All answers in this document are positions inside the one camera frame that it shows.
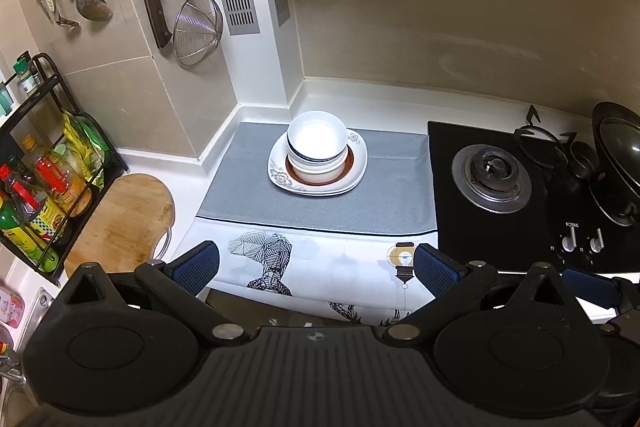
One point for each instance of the large white bowl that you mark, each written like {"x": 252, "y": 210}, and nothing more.
{"x": 315, "y": 132}

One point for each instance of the teal jar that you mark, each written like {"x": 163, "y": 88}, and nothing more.
{"x": 5, "y": 99}

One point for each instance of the black gas stove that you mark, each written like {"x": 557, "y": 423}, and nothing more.
{"x": 540, "y": 232}

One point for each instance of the white printed cloth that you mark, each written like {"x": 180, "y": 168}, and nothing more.
{"x": 325, "y": 257}

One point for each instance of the green bottle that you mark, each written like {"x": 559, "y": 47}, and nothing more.
{"x": 10, "y": 222}

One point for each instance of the black pan support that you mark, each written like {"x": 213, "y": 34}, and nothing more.
{"x": 555, "y": 139}

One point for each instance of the yellow snack packets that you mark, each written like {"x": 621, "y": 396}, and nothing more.
{"x": 85, "y": 147}

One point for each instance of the oil bottle with red label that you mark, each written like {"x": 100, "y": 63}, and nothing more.
{"x": 62, "y": 179}

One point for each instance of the cream bowl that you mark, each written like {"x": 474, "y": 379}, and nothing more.
{"x": 320, "y": 173}

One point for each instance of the orange capped bottle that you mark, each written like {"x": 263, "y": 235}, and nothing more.
{"x": 30, "y": 147}

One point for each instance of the grey mat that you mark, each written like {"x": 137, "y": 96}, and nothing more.
{"x": 380, "y": 187}

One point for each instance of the red capped sauce bottle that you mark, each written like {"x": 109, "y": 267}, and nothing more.
{"x": 30, "y": 207}

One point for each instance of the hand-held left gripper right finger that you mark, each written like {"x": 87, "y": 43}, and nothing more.
{"x": 436, "y": 271}

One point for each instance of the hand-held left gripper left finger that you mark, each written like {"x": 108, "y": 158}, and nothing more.
{"x": 196, "y": 268}

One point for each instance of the round wooden cutting board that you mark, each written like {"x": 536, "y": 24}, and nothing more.
{"x": 125, "y": 222}

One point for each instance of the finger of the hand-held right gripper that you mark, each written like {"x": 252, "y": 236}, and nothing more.
{"x": 592, "y": 288}

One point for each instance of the metal sink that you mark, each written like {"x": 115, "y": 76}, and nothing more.
{"x": 27, "y": 347}

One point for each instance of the white stove knob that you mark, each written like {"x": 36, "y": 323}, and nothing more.
{"x": 596, "y": 243}
{"x": 571, "y": 241}

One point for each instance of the round stove burner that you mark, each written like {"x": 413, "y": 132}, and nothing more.
{"x": 492, "y": 179}

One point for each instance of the black wok with lid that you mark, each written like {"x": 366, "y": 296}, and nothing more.
{"x": 620, "y": 167}

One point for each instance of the brown plate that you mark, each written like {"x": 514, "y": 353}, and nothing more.
{"x": 350, "y": 164}

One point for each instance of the green capped spice jar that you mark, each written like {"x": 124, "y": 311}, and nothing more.
{"x": 26, "y": 77}

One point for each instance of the white floral plate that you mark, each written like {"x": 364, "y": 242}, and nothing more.
{"x": 357, "y": 157}
{"x": 320, "y": 195}

